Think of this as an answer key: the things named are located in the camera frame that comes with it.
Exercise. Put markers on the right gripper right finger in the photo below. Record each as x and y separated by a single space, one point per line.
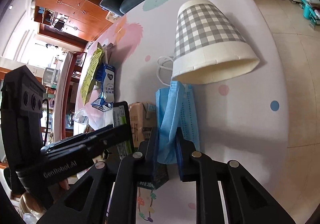
194 166

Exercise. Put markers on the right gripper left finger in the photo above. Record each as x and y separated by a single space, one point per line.
134 169

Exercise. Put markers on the blue face mask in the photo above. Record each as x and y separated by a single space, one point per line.
175 107

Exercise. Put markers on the yellow-green snack bag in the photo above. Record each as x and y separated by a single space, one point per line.
89 79

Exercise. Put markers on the person's left hand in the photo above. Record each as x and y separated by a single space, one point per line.
64 185

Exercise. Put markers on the dark green drink carton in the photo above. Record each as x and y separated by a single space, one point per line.
157 176

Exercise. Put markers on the brown cardboard drink carton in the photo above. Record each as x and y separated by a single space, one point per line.
143 119

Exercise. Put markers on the blue milk carton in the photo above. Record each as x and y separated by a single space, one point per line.
105 76

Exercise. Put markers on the cartoon print tablecloth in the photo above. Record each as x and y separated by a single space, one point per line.
245 118

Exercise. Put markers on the orange wooden cabinet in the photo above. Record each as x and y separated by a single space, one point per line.
83 19

